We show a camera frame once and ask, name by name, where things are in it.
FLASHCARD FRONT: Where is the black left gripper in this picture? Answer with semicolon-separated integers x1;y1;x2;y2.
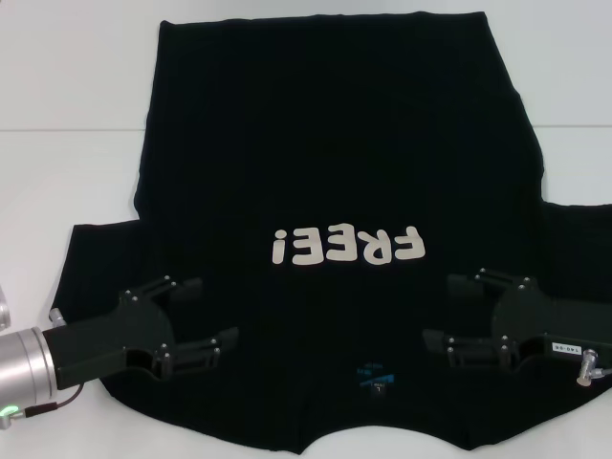
41;274;240;389

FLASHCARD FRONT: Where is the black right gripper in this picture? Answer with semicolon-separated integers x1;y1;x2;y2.
423;267;612;375

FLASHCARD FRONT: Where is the black shirt with FREE print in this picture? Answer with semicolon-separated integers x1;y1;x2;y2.
55;10;612;455

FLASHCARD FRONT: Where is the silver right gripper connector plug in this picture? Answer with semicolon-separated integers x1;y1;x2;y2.
575;347;600;386

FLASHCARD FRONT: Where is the dark left arm cable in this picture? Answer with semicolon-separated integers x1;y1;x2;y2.
18;380;87;418

